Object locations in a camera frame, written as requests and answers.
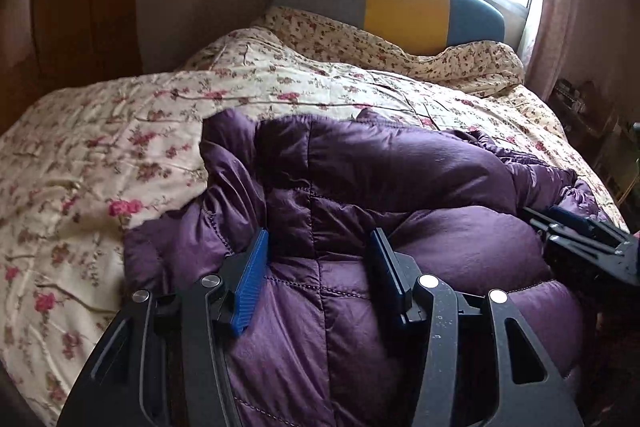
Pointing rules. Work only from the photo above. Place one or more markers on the wooden chair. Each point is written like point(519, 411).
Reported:
point(617, 162)

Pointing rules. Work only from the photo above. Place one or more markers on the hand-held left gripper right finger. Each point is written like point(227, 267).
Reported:
point(387, 274)

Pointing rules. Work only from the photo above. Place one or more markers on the floral quilted bedspread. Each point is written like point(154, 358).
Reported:
point(125, 147)

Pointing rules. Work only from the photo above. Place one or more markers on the floral pillow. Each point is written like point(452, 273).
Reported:
point(390, 44)

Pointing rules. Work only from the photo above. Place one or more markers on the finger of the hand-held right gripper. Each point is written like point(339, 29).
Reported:
point(537, 218)
point(575, 219)

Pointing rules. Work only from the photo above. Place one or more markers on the purple quilted down jacket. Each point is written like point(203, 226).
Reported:
point(400, 207)

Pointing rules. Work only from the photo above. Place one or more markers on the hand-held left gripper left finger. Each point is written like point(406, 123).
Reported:
point(250, 279)

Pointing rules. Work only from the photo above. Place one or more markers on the wooden wardrobe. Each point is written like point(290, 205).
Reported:
point(65, 7)

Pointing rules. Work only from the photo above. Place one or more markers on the grey yellow teal headboard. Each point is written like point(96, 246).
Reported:
point(400, 7)

